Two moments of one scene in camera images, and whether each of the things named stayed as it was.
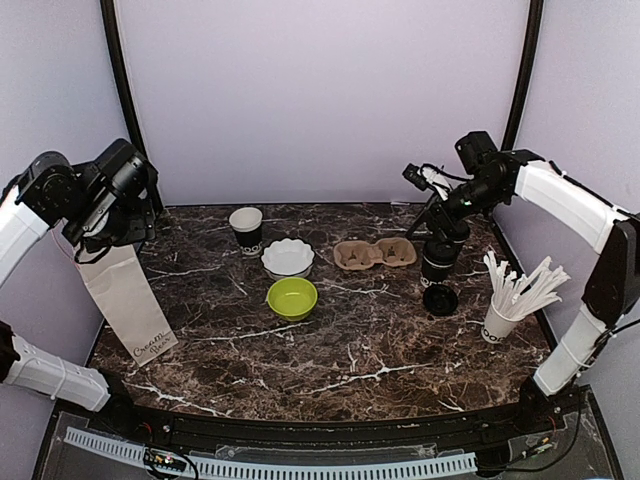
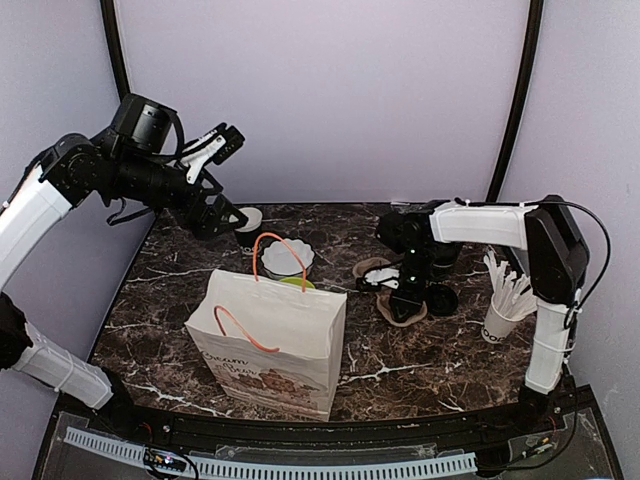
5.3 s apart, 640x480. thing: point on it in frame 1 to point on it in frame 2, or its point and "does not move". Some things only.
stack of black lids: [440, 300] does not move
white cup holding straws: [497, 326] does not move
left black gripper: [140, 223] to [203, 227]
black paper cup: [247, 225] does not move
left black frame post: [124, 74] does not move
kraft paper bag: [120, 277] to [272, 345]
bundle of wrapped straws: [516, 295] does not move
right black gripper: [437, 210] to [411, 301]
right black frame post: [524, 71] does not move
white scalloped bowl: [287, 258] does not move
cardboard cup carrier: [353, 255] to [383, 295]
